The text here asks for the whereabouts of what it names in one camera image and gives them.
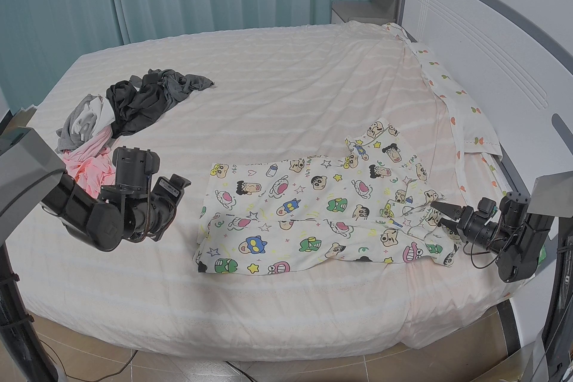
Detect black garment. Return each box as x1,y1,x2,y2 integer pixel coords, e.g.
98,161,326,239
106,78,175,138

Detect white garment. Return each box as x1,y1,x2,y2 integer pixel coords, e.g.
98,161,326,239
74,99,115,135

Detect black cable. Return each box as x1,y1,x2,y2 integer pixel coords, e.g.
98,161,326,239
463,244,498,271
224,361,252,382

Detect white printed pyjama top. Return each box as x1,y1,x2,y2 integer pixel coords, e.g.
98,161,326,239
193,118,459,275

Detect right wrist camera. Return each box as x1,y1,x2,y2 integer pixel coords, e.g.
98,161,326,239
477,198,499,221

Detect pink garment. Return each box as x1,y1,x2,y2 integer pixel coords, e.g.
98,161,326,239
62,134,118,198

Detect white heart printed pillow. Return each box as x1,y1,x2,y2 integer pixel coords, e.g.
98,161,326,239
412,41,504,157

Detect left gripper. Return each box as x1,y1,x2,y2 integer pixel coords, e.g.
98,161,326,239
143,174,192,243

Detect dark grey garment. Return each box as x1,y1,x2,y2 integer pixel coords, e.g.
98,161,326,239
130,69,215,108

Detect bed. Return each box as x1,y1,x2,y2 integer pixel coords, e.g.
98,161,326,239
0,0,573,361

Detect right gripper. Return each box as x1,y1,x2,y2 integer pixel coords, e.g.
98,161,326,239
430,200,501,256

